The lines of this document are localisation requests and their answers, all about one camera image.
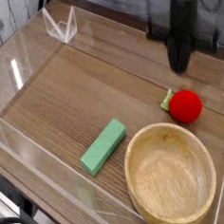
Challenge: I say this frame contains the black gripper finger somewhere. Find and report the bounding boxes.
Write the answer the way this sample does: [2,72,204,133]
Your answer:
[167,40,192,74]

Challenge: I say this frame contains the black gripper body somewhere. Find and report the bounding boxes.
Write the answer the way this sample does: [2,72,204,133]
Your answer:
[143,0,222,60]

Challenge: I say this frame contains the red plush fruit green leaf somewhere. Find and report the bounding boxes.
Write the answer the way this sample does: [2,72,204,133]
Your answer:
[160,89,203,123]

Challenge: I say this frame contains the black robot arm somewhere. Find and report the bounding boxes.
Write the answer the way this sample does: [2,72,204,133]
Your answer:
[146,0,219,74]

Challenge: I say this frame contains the green rectangular block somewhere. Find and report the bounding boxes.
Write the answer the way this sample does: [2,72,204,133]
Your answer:
[81,119,126,177]

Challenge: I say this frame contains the clear acrylic tray walls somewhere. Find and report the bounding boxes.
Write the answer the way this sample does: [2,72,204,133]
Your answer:
[0,2,224,224]

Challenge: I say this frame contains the wooden oval bowl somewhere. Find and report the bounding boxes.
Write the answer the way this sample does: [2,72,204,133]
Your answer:
[124,122,216,224]

